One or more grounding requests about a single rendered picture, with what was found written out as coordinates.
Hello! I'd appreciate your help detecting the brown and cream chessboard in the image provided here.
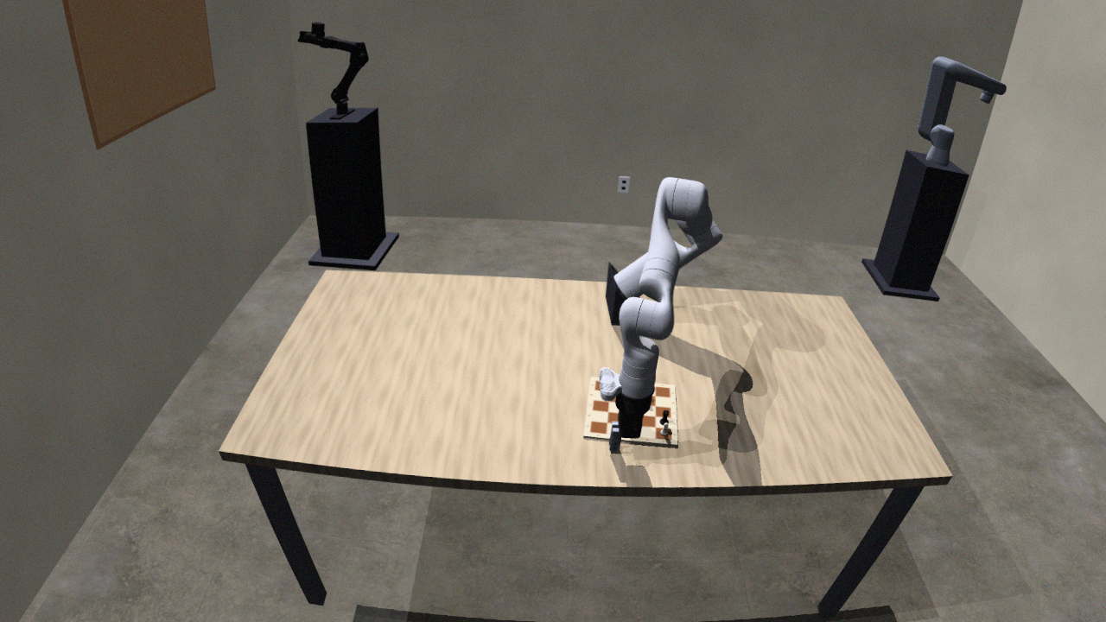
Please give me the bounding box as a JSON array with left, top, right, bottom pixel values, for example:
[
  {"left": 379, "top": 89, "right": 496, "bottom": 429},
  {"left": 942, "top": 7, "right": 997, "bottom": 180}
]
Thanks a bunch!
[{"left": 583, "top": 377, "right": 677, "bottom": 447}]

